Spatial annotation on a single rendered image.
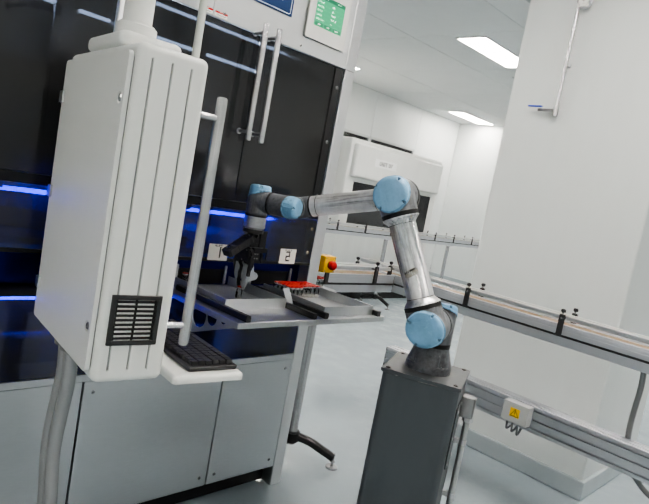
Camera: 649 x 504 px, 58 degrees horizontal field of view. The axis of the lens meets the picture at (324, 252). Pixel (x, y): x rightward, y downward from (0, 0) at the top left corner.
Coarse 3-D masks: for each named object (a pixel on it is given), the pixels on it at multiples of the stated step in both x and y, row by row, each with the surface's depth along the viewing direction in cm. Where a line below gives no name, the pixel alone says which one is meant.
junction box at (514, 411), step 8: (504, 400) 262; (512, 400) 262; (504, 408) 262; (512, 408) 259; (520, 408) 257; (528, 408) 255; (504, 416) 262; (512, 416) 259; (520, 416) 257; (528, 416) 255; (520, 424) 257; (528, 424) 257
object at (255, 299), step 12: (228, 276) 229; (204, 288) 214; (216, 288) 218; (228, 288) 222; (252, 288) 218; (216, 300) 191; (228, 300) 188; (240, 300) 191; (252, 300) 195; (264, 300) 199; (276, 300) 202
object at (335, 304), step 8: (272, 288) 224; (320, 288) 242; (296, 296) 214; (320, 296) 240; (328, 296) 238; (336, 296) 235; (344, 296) 232; (312, 304) 208; (320, 304) 224; (328, 304) 226; (336, 304) 229; (344, 304) 232; (352, 304) 229; (360, 304) 226; (368, 304) 223; (328, 312) 206; (336, 312) 208; (344, 312) 211; (352, 312) 215; (360, 312) 218; (368, 312) 221
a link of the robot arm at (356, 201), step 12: (348, 192) 203; (360, 192) 200; (372, 192) 198; (312, 204) 206; (324, 204) 204; (336, 204) 203; (348, 204) 201; (360, 204) 199; (372, 204) 198; (300, 216) 208; (312, 216) 209
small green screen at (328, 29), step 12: (312, 0) 218; (324, 0) 222; (336, 0) 227; (348, 0) 231; (312, 12) 220; (324, 12) 224; (336, 12) 228; (348, 12) 232; (312, 24) 221; (324, 24) 225; (336, 24) 229; (312, 36) 222; (324, 36) 226; (336, 36) 230; (336, 48) 232
